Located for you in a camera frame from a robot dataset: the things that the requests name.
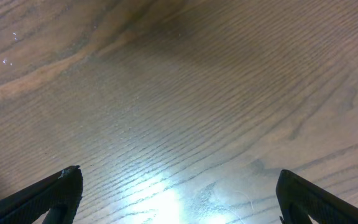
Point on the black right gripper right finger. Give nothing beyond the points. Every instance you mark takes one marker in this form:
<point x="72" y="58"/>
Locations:
<point x="301" y="201"/>

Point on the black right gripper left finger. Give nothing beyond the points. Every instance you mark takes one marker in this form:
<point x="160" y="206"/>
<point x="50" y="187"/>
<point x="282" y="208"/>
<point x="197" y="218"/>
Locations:
<point x="57" y="196"/>

